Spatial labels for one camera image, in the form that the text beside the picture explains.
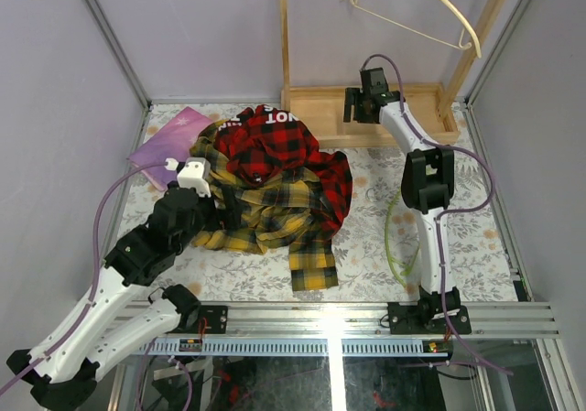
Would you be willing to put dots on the red black plaid shirt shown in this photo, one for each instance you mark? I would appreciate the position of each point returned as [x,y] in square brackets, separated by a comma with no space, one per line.
[263,142]

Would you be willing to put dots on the purple folded cloth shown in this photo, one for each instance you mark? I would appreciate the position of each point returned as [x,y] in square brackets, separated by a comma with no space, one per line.
[172,140]

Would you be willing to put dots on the aluminium mounting rail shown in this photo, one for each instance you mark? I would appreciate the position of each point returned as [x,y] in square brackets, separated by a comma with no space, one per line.
[283,329]

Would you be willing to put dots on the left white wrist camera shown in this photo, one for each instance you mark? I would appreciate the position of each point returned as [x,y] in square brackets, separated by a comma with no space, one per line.
[191,174]

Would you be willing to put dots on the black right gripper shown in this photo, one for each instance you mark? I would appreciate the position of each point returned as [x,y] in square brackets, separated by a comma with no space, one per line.
[352,98]

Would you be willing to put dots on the yellow plaid shirt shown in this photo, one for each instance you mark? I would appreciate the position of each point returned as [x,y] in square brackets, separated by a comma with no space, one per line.
[281,213]

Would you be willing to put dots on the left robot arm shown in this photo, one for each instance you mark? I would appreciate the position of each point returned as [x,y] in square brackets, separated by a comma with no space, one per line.
[63,370]

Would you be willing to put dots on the cream clothes hanger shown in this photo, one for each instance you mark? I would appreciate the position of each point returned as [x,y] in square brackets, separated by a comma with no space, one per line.
[439,21]

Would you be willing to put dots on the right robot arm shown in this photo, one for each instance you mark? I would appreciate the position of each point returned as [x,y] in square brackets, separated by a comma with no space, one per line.
[427,186]

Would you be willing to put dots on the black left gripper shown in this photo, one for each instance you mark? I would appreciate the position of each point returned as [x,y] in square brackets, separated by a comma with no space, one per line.
[224,206]

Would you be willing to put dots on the wooden clothes rack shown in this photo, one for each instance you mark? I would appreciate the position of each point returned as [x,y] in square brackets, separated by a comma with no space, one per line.
[329,110]

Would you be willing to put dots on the green clothes hanger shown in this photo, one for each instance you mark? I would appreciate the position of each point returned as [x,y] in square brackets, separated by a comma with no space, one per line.
[402,246]

